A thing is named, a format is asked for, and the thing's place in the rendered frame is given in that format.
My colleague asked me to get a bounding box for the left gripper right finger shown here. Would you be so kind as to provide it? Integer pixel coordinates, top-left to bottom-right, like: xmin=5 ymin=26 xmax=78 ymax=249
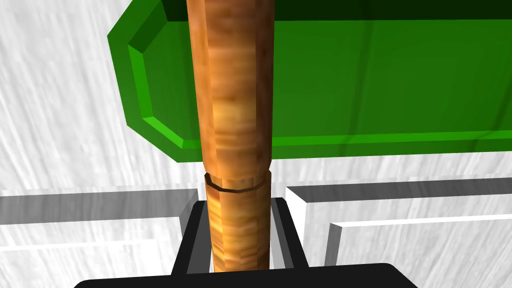
xmin=268 ymin=197 xmax=310 ymax=271

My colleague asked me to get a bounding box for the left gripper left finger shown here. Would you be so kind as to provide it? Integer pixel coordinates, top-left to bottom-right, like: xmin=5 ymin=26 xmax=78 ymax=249
xmin=171 ymin=199 xmax=213 ymax=276

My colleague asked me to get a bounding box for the brown wooden cylinder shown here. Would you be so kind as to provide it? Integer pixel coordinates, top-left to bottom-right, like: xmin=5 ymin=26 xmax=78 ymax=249
xmin=185 ymin=0 xmax=276 ymax=274

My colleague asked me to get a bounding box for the green tray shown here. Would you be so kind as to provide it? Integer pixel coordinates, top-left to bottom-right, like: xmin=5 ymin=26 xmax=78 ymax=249
xmin=107 ymin=0 xmax=512 ymax=163

